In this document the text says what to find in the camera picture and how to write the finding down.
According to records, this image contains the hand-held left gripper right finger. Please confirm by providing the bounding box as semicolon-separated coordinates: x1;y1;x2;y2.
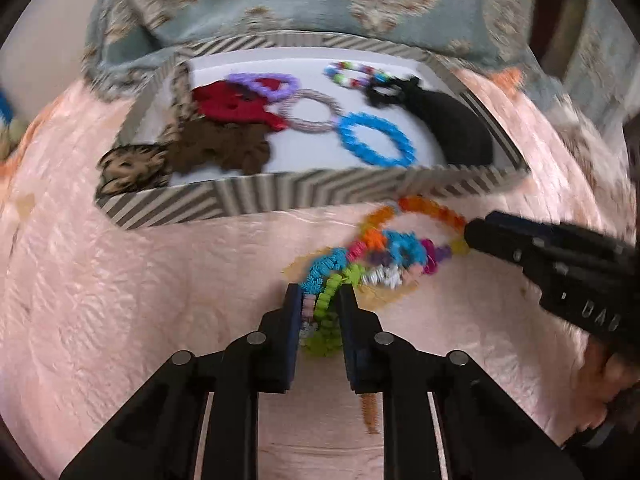
339;282;583;480

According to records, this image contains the black fabric pouch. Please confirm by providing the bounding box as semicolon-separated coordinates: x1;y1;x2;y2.
409;86;497;167

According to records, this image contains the blue damask curtain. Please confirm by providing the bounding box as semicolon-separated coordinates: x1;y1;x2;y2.
564;0;633;128

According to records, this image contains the pink quilted bedspread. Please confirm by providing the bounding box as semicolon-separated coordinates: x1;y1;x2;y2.
0;67;640;480

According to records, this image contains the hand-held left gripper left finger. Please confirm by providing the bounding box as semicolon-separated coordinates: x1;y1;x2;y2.
59;284;305;480

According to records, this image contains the multicolour bead bracelet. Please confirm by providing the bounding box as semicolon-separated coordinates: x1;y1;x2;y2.
324;61;397;89

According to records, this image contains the leopard print hair bow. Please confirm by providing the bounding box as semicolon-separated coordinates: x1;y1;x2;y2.
96;62;195;197

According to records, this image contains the dark wooden frame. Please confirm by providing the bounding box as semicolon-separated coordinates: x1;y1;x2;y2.
529;0;592;63

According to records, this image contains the red hair bow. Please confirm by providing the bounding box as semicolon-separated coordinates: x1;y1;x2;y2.
191;79;289;132

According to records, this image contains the brown scrunchie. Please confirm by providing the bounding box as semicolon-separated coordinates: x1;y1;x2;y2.
167;119;274;177

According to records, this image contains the purple spiral hair tie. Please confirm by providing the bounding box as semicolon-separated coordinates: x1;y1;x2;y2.
227;72;300;104

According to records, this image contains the green and blue stuffed toy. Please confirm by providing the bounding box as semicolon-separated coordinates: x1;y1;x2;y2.
0;91;27;157

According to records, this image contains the person's right hand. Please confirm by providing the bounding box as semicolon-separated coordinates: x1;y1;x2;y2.
582;337;638;411

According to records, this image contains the blue bead bracelet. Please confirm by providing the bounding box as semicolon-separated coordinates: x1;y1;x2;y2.
336;111;418;169

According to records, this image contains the black scrunchie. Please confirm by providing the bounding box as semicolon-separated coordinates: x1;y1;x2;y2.
363;75;422;109

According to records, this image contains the green spiral hair tie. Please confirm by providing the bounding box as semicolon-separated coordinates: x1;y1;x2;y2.
301;265;364;359

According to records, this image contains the striped cardboard box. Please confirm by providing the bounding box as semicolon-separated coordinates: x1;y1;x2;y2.
95;31;532;231

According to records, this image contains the pile of colourful hair ties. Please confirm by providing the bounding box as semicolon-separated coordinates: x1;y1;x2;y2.
300;229;469;311

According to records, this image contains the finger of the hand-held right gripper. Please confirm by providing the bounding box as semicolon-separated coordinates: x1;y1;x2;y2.
463;218;539;274
484;211;567;249

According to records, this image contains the lilac woven bracelet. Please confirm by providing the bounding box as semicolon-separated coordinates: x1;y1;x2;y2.
276;88;347;136

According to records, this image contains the orange spiral hair tie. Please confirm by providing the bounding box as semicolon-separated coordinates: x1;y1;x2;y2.
359;195;469;247

